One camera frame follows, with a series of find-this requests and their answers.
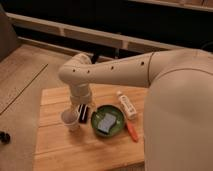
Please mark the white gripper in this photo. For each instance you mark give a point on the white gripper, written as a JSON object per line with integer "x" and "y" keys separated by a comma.
{"x": 80, "y": 94}

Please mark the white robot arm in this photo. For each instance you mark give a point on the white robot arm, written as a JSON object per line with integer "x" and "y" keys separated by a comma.
{"x": 178, "y": 109}

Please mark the green bowl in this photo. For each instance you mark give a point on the green bowl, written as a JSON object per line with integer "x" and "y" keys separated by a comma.
{"x": 99, "y": 114}

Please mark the black table leg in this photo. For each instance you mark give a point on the black table leg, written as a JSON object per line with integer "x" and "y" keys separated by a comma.
{"x": 95, "y": 57}

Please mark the blue sponge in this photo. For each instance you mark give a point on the blue sponge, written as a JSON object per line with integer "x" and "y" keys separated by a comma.
{"x": 106, "y": 123}

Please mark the white glue bottle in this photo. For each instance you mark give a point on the white glue bottle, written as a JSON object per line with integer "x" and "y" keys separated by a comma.
{"x": 128, "y": 107}

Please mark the wooden board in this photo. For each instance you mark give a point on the wooden board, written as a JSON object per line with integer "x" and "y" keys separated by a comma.
{"x": 58, "y": 149}

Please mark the orange marker pen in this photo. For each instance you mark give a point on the orange marker pen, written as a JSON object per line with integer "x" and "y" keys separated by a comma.
{"x": 132, "y": 131}

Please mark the black object on floor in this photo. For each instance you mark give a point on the black object on floor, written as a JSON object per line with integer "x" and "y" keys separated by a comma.
{"x": 4, "y": 137}

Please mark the grey cabinet corner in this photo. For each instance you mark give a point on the grey cabinet corner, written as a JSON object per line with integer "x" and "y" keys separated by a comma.
{"x": 9, "y": 41}

